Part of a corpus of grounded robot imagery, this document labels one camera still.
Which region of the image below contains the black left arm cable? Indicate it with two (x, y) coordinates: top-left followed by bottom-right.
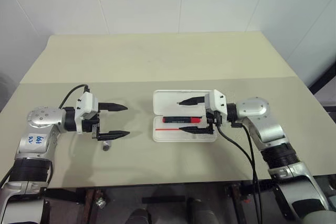
(58, 84), (91, 110)

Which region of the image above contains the dark rounded shape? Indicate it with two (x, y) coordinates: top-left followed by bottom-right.
(128, 207), (153, 224)

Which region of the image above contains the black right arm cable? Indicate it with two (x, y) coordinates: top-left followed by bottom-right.
(230, 121), (259, 224)
(216, 125), (263, 224)

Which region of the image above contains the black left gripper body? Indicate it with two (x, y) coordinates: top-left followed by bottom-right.
(81, 112), (102, 141)

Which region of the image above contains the white plastic pencil case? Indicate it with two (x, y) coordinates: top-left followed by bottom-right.
(152, 89), (218, 144)

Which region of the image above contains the dark metal stand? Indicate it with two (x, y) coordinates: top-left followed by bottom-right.
(308, 60), (336, 111)

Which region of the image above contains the red and black marker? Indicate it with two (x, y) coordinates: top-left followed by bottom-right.
(162, 115), (203, 125)

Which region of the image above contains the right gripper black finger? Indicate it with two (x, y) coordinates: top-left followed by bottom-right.
(176, 97), (207, 106)
(178, 126), (211, 134)

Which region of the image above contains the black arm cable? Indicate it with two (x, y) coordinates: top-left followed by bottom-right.
(216, 125), (263, 224)
(58, 84), (91, 110)
(230, 121), (259, 224)

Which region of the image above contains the white label with blue writing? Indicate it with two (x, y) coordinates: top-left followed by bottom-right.
(26, 133), (48, 148)

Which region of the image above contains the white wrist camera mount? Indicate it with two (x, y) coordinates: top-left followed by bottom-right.
(74, 92), (100, 133)
(204, 89), (228, 124)

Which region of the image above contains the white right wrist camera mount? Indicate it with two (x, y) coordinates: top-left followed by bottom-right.
(204, 89), (228, 124)

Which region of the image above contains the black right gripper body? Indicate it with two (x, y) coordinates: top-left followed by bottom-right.
(206, 110), (224, 134)

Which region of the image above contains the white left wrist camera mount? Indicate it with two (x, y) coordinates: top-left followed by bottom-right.
(74, 92), (100, 133)

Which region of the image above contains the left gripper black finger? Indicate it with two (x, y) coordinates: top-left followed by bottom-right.
(99, 130), (131, 141)
(98, 102), (129, 112)

